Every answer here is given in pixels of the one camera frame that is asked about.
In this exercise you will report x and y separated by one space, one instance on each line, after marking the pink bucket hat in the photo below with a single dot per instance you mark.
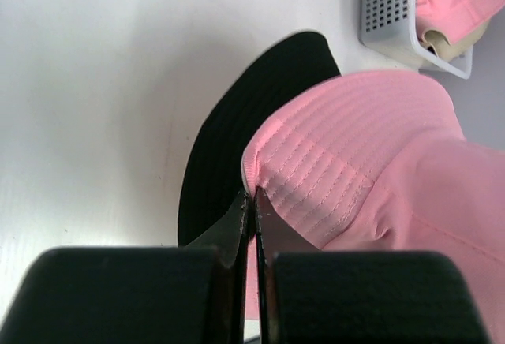
378 160
455 19

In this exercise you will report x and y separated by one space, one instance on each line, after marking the black bucket hat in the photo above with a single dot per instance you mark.
212 177

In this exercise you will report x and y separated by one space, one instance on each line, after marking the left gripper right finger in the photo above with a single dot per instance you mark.
309 296

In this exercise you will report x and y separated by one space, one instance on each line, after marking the beige bucket hat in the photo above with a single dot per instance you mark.
436 43

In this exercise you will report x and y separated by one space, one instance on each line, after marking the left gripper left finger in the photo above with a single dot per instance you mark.
190 294

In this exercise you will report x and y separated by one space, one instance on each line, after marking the white plastic basket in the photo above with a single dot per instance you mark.
389 28

